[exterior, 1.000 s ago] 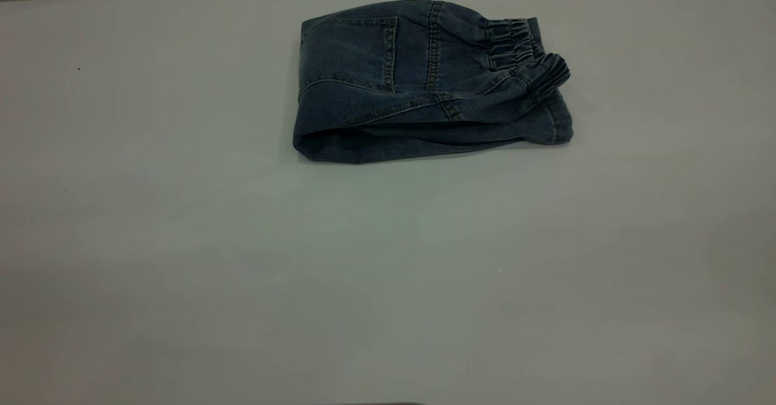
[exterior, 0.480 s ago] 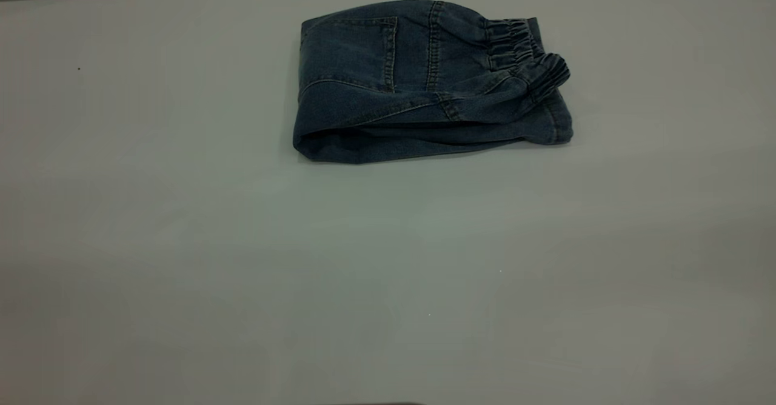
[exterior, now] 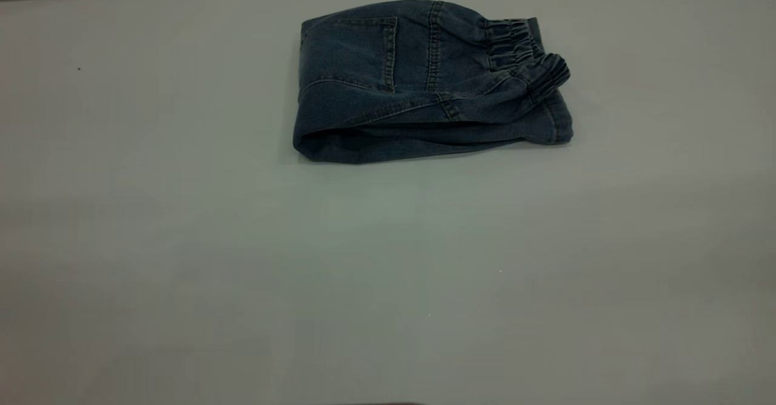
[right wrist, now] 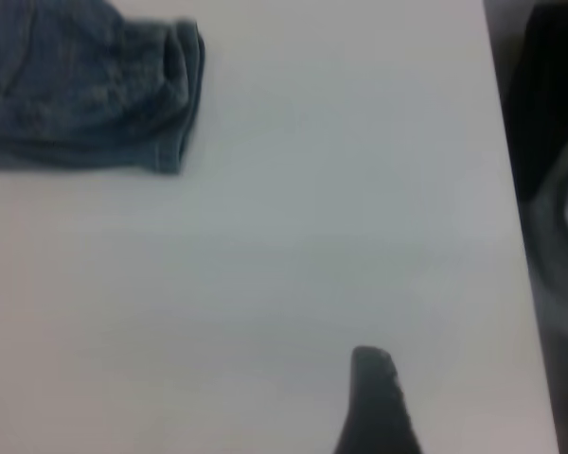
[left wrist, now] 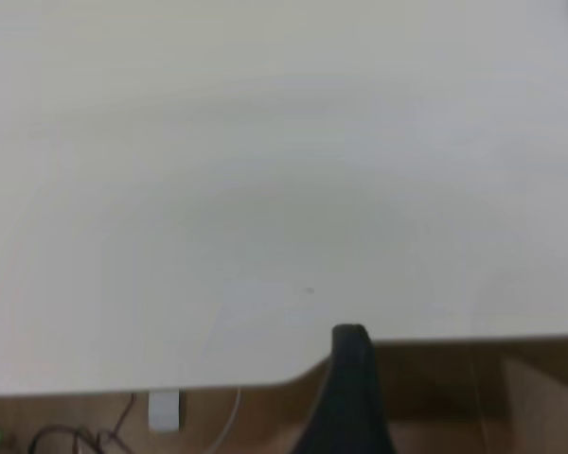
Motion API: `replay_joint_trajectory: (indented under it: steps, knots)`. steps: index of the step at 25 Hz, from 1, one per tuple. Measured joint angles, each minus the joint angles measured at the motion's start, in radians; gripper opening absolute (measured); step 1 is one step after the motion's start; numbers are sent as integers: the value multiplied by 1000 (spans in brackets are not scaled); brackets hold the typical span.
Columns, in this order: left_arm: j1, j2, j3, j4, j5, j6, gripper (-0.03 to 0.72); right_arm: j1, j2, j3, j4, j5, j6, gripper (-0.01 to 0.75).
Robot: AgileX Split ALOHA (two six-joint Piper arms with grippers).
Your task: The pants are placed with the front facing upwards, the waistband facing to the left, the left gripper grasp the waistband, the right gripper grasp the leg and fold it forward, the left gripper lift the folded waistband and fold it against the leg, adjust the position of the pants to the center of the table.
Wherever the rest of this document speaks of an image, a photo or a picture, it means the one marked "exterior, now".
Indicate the blue denim pants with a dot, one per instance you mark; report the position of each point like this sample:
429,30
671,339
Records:
394,90

